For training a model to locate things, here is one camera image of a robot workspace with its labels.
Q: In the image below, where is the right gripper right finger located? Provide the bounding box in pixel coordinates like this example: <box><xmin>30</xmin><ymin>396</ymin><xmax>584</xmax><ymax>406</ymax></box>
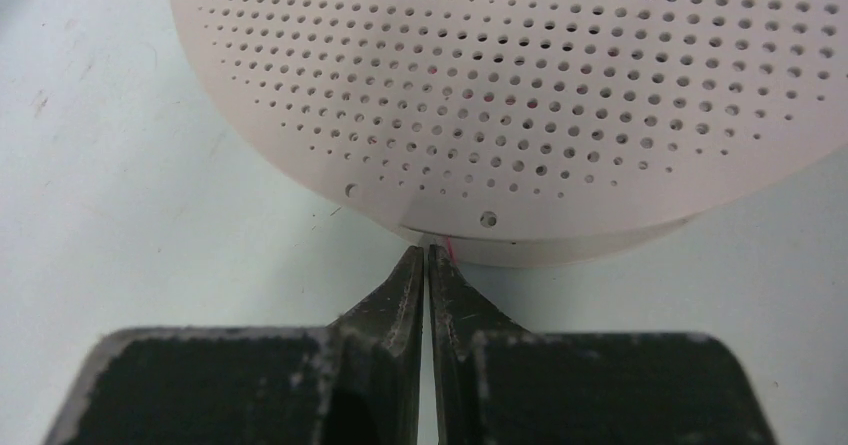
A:
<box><xmin>428</xmin><ymin>245</ymin><xmax>776</xmax><ymax>444</ymax></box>

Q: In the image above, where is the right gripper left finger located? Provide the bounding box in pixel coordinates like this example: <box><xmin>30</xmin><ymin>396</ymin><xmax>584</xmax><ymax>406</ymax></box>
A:
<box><xmin>45</xmin><ymin>246</ymin><xmax>424</xmax><ymax>444</ymax></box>

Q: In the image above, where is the white translucent spool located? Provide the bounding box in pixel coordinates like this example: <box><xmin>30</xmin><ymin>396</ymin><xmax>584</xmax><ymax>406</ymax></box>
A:
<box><xmin>170</xmin><ymin>0</ymin><xmax>847</xmax><ymax>267</ymax></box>

